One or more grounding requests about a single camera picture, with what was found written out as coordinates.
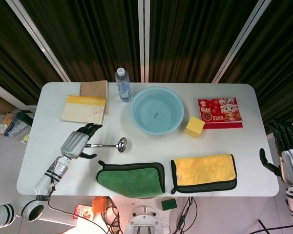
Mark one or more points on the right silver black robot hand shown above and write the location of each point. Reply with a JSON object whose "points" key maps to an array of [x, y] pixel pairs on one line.
{"points": [[289, 156]]}

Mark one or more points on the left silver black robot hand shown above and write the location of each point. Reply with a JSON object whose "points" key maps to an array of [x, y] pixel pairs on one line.
{"points": [[74, 143]]}

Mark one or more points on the metal ladle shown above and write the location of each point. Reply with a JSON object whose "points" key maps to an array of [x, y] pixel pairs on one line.
{"points": [[112, 145]]}

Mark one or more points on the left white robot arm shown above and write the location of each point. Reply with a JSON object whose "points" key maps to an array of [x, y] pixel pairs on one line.
{"points": [[42, 185]]}

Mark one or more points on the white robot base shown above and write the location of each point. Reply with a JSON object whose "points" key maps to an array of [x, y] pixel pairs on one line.
{"points": [[144, 220]]}

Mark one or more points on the clear plastic water bottle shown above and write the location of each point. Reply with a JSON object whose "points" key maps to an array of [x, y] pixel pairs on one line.
{"points": [[123, 86]]}

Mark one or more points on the light blue plastic basin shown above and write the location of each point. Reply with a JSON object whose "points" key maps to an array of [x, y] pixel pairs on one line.
{"points": [[157, 111]]}

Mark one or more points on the yellow cream booklet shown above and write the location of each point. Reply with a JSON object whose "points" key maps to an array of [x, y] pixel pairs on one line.
{"points": [[83, 109]]}

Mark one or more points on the brown kraft spiral notebook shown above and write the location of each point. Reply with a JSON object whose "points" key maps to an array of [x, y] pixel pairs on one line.
{"points": [[94, 93]]}

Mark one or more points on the packets pile on floor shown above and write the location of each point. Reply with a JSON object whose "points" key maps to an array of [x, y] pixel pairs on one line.
{"points": [[13, 125]]}

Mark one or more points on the orange plastic box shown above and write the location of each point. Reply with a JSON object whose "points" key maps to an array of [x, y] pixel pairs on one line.
{"points": [[100, 206]]}

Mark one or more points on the green microfiber cloth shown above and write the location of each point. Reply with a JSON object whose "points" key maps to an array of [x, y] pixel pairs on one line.
{"points": [[131, 179]]}

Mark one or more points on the red printed package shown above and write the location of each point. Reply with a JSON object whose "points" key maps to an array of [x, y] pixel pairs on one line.
{"points": [[81, 212]]}

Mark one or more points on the red 2026 desk calendar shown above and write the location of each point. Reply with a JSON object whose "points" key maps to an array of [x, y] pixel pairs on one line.
{"points": [[219, 112]]}

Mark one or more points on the yellow grey microfiber cloth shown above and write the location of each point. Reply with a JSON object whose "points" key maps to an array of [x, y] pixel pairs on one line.
{"points": [[203, 173]]}

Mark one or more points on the yellow sponge block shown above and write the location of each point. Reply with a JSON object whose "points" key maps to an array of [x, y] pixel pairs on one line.
{"points": [[194, 127]]}

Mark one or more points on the green scouring sponge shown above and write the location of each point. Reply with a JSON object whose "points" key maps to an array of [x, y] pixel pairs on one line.
{"points": [[168, 204]]}

